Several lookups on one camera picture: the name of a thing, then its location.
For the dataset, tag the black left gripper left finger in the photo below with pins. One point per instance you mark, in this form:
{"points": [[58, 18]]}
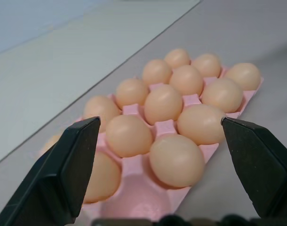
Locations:
{"points": [[56, 174]]}

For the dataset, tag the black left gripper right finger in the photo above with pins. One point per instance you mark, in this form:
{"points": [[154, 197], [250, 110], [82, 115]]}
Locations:
{"points": [[261, 164]]}

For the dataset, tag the beige egg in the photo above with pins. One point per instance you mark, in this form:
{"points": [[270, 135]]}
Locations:
{"points": [[177, 58], [50, 141], [243, 75], [106, 179], [176, 161], [207, 65], [128, 135], [163, 104], [131, 91], [201, 123], [157, 72], [222, 94], [187, 80], [100, 108]]}

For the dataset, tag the pink egg tray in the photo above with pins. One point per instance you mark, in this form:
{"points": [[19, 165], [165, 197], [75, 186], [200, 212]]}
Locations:
{"points": [[138, 200]]}

